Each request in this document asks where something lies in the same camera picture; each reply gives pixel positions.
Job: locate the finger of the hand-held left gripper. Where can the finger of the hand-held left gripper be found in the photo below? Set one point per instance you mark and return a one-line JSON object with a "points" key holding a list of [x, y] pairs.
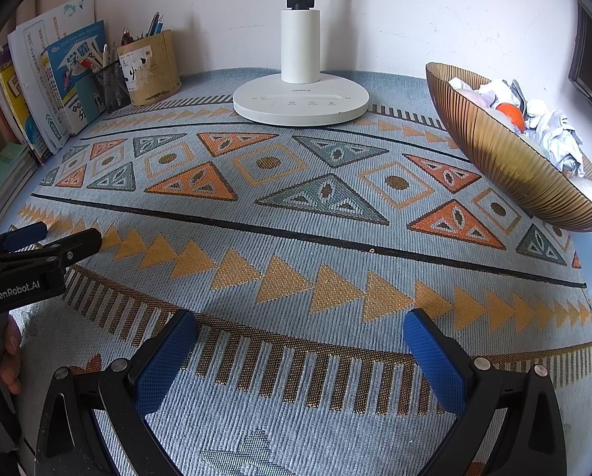
{"points": [[25, 235], [80, 244]]}

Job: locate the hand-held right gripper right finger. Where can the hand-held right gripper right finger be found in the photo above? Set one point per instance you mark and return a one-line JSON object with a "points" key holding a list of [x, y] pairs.
{"points": [[435, 367]]}

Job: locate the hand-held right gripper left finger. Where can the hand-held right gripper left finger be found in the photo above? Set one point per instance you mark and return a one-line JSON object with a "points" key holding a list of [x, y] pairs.
{"points": [[162, 367]]}

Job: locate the golden ribbed bowl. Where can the golden ribbed bowl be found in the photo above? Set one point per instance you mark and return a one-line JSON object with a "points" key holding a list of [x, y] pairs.
{"points": [[514, 168]]}

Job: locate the orange mandarin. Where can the orange mandarin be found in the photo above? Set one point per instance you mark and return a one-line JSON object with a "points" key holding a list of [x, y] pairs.
{"points": [[510, 116]]}

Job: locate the person's left hand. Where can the person's left hand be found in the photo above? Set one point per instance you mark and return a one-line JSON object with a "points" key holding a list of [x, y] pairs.
{"points": [[12, 339]]}

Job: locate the stack of green books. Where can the stack of green books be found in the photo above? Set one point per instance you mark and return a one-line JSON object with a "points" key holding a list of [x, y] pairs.
{"points": [[3, 178]]}

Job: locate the yellow book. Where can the yellow book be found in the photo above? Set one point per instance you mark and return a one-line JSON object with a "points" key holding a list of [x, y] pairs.
{"points": [[23, 109]]}

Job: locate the row of upright books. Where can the row of upright books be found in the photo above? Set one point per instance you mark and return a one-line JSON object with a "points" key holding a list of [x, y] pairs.
{"points": [[1, 104]]}

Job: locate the black mesh pen holder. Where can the black mesh pen holder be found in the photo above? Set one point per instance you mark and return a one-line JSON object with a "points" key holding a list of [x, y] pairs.
{"points": [[112, 87]]}

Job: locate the blue illustrated book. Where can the blue illustrated book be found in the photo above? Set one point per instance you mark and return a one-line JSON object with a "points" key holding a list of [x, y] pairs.
{"points": [[73, 79]]}

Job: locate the patterned woven table mat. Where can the patterned woven table mat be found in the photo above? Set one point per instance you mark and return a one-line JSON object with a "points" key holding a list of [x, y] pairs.
{"points": [[301, 258]]}

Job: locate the yellow bamboo pen holder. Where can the yellow bamboo pen holder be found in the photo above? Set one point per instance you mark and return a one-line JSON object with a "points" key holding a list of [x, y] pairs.
{"points": [[149, 72]]}

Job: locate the bunch of pencils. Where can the bunch of pencils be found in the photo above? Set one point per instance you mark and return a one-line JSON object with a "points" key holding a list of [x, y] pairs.
{"points": [[97, 58]]}

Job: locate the white workbook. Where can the white workbook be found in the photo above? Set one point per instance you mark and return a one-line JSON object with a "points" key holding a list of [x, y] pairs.
{"points": [[43, 34]]}

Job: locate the bunch of pens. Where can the bunch of pens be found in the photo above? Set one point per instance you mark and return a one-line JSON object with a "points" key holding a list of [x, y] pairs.
{"points": [[147, 29]]}

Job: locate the white desk lamp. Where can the white desk lamp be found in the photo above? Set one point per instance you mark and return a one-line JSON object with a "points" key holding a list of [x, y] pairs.
{"points": [[301, 34]]}

